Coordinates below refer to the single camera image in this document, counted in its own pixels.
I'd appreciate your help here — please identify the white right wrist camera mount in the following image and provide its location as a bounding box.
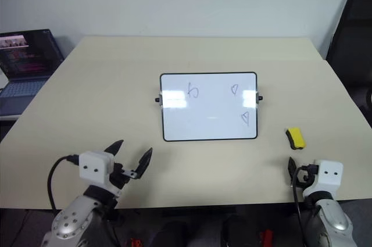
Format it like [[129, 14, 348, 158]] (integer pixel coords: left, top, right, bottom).
[[302, 159, 344, 199]]

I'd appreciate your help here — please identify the open laptop computer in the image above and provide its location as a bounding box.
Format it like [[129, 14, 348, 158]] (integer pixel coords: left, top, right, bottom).
[[0, 28, 65, 117]]

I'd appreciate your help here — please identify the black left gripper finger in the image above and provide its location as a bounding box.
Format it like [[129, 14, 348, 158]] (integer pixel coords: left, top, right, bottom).
[[135, 147, 153, 178], [103, 139, 124, 158]]

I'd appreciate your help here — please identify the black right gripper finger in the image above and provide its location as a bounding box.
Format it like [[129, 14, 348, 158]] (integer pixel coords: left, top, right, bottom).
[[287, 156, 298, 187]]

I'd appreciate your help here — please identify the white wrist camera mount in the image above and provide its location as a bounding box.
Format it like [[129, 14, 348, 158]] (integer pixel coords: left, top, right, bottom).
[[78, 151, 115, 186], [302, 159, 344, 199]]

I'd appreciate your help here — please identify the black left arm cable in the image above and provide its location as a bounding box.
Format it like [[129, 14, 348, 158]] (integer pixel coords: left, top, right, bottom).
[[47, 154, 80, 210]]

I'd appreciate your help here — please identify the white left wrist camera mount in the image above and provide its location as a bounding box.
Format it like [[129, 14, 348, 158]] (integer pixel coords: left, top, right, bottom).
[[78, 151, 115, 186]]

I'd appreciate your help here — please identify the yellow and black eraser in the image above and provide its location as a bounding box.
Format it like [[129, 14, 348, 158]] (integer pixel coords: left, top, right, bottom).
[[284, 126, 307, 149]]

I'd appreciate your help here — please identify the black office chair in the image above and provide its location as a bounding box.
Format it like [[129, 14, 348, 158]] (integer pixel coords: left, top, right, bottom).
[[325, 0, 372, 128]]

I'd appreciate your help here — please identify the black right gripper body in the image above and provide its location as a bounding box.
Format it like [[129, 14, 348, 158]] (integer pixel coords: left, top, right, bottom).
[[296, 164, 320, 188]]

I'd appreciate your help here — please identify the small black-framed whiteboard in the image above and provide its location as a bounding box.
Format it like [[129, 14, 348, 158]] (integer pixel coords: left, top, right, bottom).
[[154, 71, 264, 142]]

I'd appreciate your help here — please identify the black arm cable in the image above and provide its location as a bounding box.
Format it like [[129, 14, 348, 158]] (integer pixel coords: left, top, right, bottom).
[[291, 164, 318, 247], [47, 154, 80, 210]]

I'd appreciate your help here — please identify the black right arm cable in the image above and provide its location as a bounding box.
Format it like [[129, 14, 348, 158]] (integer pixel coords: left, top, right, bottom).
[[291, 164, 318, 247]]

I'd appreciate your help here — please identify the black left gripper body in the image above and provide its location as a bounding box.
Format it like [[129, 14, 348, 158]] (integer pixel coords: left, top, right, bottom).
[[108, 163, 138, 191]]

